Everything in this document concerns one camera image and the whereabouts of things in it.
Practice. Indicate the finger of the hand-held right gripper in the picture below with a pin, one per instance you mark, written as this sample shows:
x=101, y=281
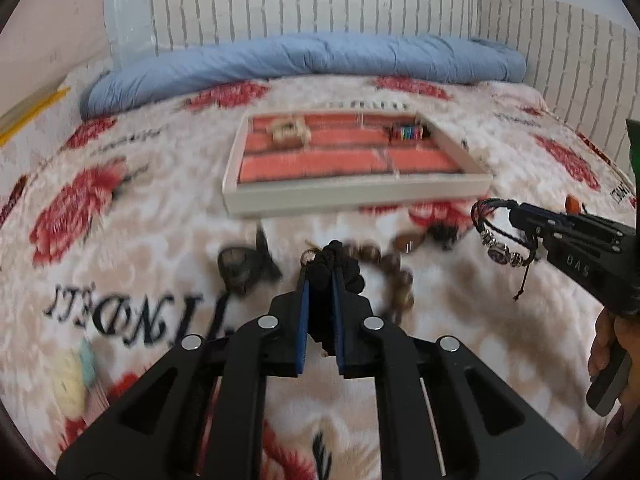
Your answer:
x=547, y=214
x=525, y=227

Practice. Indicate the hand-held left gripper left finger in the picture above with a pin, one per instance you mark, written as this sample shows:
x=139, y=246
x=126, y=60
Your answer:
x=302, y=320

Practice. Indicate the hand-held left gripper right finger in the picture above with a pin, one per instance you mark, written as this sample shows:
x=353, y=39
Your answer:
x=339, y=320

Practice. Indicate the black scrunchie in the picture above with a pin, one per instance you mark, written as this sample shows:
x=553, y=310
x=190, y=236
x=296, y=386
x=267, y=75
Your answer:
x=341, y=260

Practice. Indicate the white tray with brick lining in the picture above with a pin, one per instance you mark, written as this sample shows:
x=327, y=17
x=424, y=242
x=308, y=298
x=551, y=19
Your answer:
x=325, y=162

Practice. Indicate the person's right hand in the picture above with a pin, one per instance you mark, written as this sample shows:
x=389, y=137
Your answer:
x=600, y=345

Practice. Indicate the orange scrunchie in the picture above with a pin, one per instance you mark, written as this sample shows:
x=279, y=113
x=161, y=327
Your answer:
x=573, y=203

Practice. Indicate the green object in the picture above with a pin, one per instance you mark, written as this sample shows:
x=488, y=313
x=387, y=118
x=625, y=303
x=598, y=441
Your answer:
x=634, y=150

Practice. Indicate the floral printed blanket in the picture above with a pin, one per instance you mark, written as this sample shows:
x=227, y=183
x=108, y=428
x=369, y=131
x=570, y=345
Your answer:
x=150, y=210

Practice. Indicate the yellow plush toy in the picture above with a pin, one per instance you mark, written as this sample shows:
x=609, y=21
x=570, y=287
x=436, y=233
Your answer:
x=70, y=380

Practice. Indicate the blue duvet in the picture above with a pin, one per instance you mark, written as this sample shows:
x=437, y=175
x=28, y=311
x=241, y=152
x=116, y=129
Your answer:
x=300, y=60

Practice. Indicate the clear plastic bag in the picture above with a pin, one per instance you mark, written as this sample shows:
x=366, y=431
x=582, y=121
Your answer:
x=125, y=15

